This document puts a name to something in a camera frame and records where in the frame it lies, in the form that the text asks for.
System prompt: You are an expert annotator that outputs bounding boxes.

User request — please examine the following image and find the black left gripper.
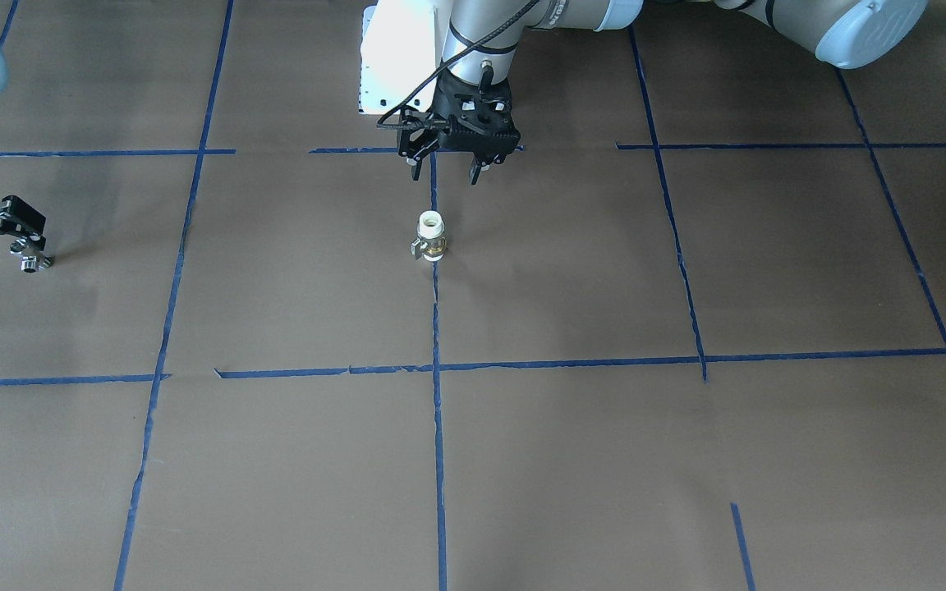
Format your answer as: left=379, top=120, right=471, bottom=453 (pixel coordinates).
left=397, top=67, right=521, bottom=180

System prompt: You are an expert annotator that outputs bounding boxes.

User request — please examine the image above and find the chrome angle pipe fitting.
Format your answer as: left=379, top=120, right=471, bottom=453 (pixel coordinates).
left=10, top=238, right=55, bottom=273

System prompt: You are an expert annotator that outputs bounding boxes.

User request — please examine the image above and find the white brass PPR valve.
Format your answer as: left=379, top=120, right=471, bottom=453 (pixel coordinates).
left=410, top=210, right=448, bottom=263

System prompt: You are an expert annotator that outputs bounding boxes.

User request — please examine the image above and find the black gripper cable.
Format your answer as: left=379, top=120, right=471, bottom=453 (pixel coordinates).
left=376, top=0, right=541, bottom=132

